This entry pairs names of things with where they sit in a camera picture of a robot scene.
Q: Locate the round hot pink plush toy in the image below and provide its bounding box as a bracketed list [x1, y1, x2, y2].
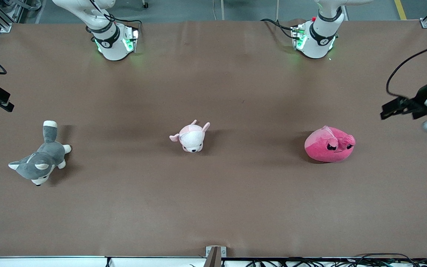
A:
[304, 126, 356, 163]

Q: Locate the grey husky plush toy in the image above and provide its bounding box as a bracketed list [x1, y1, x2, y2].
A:
[8, 121, 72, 187]

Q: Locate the pale pink plush dog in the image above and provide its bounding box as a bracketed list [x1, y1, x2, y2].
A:
[169, 119, 211, 153]

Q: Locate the brown table cover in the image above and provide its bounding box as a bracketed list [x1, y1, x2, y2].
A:
[0, 20, 427, 258]

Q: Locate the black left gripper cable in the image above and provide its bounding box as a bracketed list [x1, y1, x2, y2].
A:
[385, 40, 427, 99]

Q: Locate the black left arm base cable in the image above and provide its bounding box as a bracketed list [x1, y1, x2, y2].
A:
[261, 18, 296, 40]

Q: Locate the white table edge rail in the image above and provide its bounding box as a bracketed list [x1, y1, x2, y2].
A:
[0, 255, 427, 267]

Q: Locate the metal table edge bracket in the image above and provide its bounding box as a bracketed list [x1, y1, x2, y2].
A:
[205, 245, 227, 267]

